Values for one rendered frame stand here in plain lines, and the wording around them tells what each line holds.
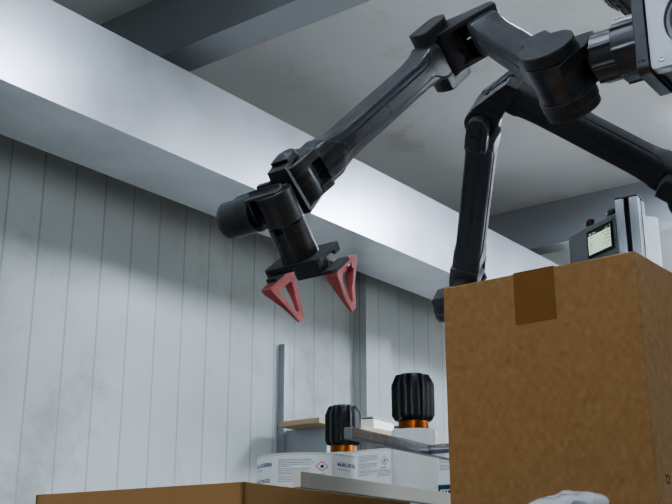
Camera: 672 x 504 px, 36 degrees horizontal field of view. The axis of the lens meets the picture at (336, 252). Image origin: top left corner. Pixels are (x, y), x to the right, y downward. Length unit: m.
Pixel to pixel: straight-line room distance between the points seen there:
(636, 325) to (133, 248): 4.80
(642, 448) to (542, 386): 0.13
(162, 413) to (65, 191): 1.29
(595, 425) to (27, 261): 4.38
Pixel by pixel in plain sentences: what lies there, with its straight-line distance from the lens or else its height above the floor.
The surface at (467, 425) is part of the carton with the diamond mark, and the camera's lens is 1.20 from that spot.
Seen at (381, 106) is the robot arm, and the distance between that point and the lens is 1.65.
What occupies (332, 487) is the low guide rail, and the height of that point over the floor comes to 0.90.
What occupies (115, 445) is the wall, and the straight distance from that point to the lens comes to 5.51.
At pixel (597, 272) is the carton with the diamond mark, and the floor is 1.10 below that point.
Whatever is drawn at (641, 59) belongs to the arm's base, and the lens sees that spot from 1.38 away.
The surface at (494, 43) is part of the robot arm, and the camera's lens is 1.64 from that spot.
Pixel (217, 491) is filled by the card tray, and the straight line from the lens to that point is 0.95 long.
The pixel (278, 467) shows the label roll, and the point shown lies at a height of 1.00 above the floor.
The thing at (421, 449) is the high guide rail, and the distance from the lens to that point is 1.40.
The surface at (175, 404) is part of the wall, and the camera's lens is 5.82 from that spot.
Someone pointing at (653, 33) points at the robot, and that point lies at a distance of 1.39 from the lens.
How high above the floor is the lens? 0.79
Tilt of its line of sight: 18 degrees up
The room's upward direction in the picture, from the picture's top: straight up
